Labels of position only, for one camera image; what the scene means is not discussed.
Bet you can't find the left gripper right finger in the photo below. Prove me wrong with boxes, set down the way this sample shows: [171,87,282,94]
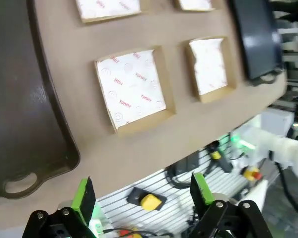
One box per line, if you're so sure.
[187,172,274,238]

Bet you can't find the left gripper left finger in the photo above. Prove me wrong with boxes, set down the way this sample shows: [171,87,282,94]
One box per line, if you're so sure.
[21,176,97,238]

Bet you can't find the brown cardboard food box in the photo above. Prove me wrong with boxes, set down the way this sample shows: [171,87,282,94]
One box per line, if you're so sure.
[184,36,237,104]
[74,0,143,24]
[172,0,223,12]
[93,45,176,134]

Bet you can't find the black power adapter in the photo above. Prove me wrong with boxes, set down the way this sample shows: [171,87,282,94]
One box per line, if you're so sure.
[173,155,201,174]

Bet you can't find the black cylinder yellow label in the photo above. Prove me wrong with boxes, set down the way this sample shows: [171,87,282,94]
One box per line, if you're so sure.
[206,141,233,173]

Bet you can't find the yellow cap black plate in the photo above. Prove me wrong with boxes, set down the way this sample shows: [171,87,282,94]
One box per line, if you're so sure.
[128,187,167,212]

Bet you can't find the white equipment box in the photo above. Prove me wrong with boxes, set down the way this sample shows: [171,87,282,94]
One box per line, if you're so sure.
[259,110,295,137]

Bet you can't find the black coiled cable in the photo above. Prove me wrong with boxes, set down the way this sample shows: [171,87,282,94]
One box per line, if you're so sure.
[165,166,197,189]

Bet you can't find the brown plastic handled tray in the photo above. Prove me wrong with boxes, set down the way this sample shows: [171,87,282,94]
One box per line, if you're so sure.
[0,0,80,200]

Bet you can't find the black plastic handled tray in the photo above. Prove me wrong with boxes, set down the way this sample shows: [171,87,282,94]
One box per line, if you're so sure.
[229,0,284,86]

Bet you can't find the metal frame rack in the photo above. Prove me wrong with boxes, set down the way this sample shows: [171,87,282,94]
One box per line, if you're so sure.
[275,0,298,117]

